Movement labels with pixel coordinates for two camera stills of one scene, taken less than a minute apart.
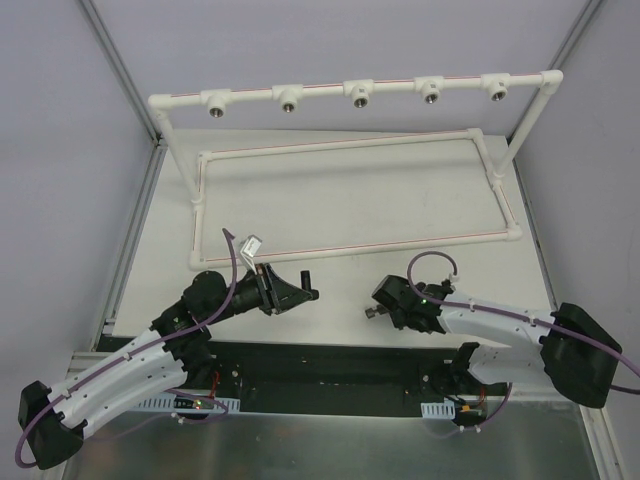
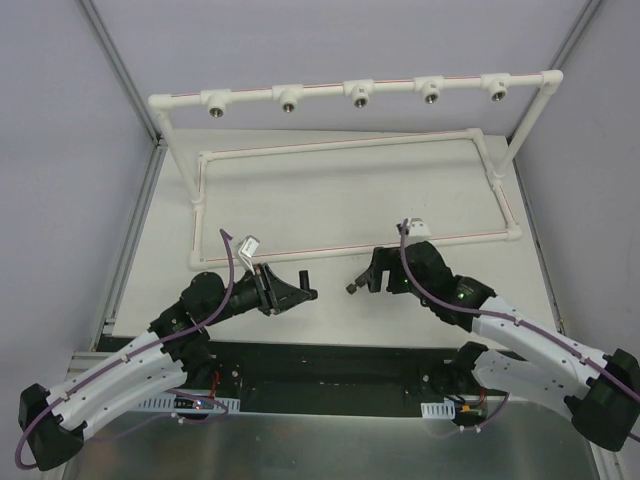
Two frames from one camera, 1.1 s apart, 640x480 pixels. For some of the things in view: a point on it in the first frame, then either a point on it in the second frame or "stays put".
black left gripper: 269,289 stays put
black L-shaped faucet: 306,284 stays put
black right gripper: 388,303 → 380,270
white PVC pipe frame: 360,92 stays put
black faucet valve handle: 379,310 → 361,281
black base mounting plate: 300,375 stays put
